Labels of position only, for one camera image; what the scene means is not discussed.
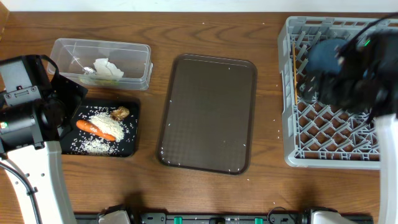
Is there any black waste tray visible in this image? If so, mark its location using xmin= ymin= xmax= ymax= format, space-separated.
xmin=60 ymin=99 xmax=140 ymax=157

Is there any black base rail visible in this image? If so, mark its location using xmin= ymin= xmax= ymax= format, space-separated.
xmin=75 ymin=205 xmax=374 ymax=224

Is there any orange carrot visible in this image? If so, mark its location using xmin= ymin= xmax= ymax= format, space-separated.
xmin=76 ymin=120 xmax=116 ymax=141

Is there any white paper napkin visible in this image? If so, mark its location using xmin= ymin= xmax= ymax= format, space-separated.
xmin=93 ymin=58 xmax=124 ymax=79

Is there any brown food scrap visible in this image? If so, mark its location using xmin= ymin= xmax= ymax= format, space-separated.
xmin=110 ymin=106 xmax=130 ymax=121

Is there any silver green snack wrapper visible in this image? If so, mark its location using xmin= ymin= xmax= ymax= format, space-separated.
xmin=79 ymin=67 xmax=120 ymax=86

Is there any dark brown serving tray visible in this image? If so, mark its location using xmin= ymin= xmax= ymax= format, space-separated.
xmin=156 ymin=54 xmax=257 ymax=175

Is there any clear plastic bin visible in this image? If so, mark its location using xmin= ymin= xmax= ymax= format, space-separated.
xmin=50 ymin=38 xmax=153 ymax=90

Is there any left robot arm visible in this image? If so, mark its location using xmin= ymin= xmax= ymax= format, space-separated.
xmin=1 ymin=75 xmax=87 ymax=223

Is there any large dark blue bowl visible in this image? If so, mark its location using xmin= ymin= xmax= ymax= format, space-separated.
xmin=305 ymin=39 xmax=348 ymax=73

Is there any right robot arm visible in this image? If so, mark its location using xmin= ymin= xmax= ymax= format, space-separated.
xmin=297 ymin=32 xmax=397 ymax=223

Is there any pile of white rice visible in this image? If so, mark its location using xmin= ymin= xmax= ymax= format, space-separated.
xmin=62 ymin=103 xmax=139 ymax=157

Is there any grey plastic dishwasher rack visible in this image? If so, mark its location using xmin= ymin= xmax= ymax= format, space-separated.
xmin=277 ymin=16 xmax=380 ymax=170

